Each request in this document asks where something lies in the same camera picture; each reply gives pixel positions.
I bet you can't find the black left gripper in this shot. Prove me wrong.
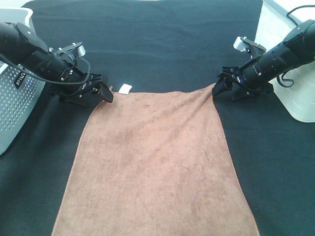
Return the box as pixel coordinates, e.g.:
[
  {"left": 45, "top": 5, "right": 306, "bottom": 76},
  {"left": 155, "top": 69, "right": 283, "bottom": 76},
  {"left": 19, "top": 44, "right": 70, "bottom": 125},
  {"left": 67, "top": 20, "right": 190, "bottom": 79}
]
[{"left": 48, "top": 73, "right": 114, "bottom": 107}]

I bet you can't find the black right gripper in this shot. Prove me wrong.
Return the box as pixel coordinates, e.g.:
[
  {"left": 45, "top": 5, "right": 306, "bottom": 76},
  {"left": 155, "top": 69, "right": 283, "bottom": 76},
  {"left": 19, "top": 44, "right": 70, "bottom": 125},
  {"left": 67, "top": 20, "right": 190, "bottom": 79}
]
[{"left": 212, "top": 67, "right": 274, "bottom": 101}]

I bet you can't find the brown microfibre towel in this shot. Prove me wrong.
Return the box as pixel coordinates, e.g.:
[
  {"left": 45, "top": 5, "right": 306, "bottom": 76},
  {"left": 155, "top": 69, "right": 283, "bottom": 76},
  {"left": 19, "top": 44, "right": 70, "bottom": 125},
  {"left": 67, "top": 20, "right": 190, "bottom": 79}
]
[{"left": 52, "top": 86, "right": 259, "bottom": 236}]

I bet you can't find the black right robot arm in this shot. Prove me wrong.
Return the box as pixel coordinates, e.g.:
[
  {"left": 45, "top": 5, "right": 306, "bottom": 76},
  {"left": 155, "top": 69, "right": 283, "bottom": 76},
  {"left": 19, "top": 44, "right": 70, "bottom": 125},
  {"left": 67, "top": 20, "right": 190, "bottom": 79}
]
[{"left": 212, "top": 20, "right": 315, "bottom": 101}]

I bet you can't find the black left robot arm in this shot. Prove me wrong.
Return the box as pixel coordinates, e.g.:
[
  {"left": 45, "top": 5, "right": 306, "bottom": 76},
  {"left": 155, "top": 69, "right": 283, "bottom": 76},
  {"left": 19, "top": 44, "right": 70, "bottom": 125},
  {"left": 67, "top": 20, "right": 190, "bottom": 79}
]
[{"left": 0, "top": 23, "right": 114, "bottom": 107}]

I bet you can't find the black table cloth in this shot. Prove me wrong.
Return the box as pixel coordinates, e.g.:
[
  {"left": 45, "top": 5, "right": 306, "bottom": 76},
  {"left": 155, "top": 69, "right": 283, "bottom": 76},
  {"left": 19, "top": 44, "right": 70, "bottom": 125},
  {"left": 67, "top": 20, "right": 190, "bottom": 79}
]
[{"left": 0, "top": 0, "right": 315, "bottom": 236}]

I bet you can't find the white plastic storage bin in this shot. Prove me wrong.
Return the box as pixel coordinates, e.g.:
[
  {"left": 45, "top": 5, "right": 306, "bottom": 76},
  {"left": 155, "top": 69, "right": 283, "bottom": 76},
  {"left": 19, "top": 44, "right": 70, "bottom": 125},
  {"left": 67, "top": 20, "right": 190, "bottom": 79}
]
[{"left": 254, "top": 0, "right": 315, "bottom": 122}]

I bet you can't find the grey perforated laundry basket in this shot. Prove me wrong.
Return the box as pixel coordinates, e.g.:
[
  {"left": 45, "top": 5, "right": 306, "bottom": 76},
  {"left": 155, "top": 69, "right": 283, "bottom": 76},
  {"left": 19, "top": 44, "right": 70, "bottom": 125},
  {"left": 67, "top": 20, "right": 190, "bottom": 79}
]
[{"left": 0, "top": 7, "right": 46, "bottom": 156}]

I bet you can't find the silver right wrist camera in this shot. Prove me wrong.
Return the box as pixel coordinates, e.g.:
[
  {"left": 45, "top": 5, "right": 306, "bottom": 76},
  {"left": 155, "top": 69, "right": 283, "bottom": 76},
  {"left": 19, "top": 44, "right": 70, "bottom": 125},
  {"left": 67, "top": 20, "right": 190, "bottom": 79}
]
[{"left": 233, "top": 36, "right": 266, "bottom": 52}]

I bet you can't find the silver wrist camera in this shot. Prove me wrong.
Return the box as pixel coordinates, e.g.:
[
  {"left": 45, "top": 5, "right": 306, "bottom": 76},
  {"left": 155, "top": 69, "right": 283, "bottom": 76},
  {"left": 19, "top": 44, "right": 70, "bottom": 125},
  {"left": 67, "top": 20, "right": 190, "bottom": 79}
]
[
  {"left": 49, "top": 42, "right": 86, "bottom": 57},
  {"left": 233, "top": 36, "right": 266, "bottom": 52}
]

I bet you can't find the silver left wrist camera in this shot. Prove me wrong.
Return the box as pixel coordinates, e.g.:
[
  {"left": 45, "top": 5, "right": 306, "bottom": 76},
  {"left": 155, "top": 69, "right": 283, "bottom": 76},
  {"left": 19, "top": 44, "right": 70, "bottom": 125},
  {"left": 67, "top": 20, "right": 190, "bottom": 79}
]
[{"left": 49, "top": 42, "right": 86, "bottom": 57}]

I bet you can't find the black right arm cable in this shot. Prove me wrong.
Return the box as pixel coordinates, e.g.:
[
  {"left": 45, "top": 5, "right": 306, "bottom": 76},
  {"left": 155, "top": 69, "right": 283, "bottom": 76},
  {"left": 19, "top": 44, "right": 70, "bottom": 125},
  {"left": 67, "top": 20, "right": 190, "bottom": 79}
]
[{"left": 277, "top": 4, "right": 315, "bottom": 88}]

